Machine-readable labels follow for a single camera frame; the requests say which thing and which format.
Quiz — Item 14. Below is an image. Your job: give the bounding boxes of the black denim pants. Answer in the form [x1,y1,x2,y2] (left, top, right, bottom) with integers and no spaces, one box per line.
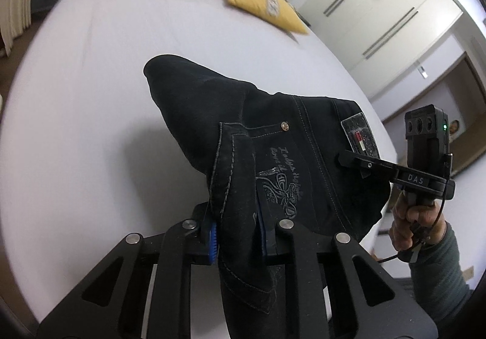
[143,54,390,338]

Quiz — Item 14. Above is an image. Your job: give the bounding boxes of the person's right hand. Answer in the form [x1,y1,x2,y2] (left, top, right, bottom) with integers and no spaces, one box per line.
[388,190,447,253]

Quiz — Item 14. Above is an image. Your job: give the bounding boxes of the white wardrobe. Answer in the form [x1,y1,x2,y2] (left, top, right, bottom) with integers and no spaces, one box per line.
[300,0,462,98]

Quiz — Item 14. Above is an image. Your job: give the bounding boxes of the yellow cushion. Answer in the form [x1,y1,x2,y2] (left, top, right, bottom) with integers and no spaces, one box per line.
[227,0,309,35]

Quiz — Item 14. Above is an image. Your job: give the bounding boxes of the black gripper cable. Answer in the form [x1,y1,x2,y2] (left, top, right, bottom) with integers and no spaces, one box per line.
[373,152,455,266]

